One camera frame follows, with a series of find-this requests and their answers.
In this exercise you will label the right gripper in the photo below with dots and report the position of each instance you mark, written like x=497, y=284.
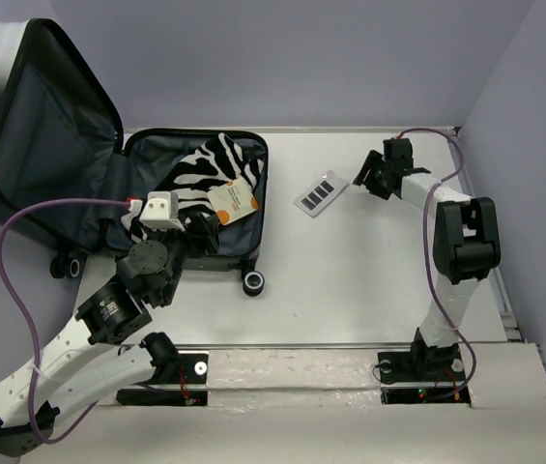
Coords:
x=373, y=159

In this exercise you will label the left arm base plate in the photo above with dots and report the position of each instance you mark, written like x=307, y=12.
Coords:
x=187, y=387

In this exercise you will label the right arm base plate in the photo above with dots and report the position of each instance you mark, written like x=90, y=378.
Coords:
x=401, y=385

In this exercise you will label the zebra striped blanket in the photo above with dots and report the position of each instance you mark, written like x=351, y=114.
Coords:
x=213, y=163

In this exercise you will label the black open suitcase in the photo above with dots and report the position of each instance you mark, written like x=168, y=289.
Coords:
x=61, y=137

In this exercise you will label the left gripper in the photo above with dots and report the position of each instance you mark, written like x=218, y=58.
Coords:
x=209, y=241

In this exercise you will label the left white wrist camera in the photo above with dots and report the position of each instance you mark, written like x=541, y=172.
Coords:
x=161, y=212

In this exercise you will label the orange white card packet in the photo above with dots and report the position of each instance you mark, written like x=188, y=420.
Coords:
x=233, y=201

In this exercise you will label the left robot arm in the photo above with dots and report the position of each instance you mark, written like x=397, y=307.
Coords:
x=60, y=379

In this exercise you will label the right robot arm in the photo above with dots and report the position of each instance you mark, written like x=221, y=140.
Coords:
x=461, y=245

